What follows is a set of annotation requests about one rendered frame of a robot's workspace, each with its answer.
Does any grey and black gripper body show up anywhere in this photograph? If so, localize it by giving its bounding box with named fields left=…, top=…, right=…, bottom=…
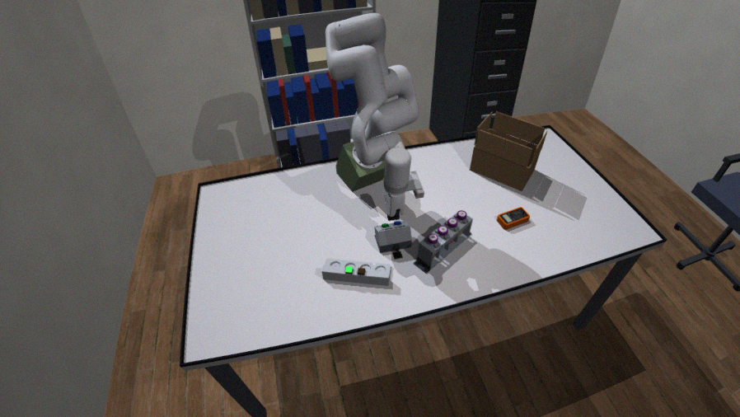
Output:
left=382, top=186, right=405, bottom=217

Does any brown cardboard box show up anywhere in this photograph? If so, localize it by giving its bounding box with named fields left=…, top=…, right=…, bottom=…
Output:
left=470, top=111, right=547, bottom=191

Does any orange rectangular block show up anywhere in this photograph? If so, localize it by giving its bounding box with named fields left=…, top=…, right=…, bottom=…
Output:
left=497, top=207, right=530, bottom=230

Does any grey button housing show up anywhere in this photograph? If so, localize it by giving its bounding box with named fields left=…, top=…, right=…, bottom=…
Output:
left=374, top=221, right=412, bottom=259

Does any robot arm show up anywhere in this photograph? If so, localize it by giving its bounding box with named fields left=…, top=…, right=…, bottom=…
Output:
left=326, top=13, right=424, bottom=199

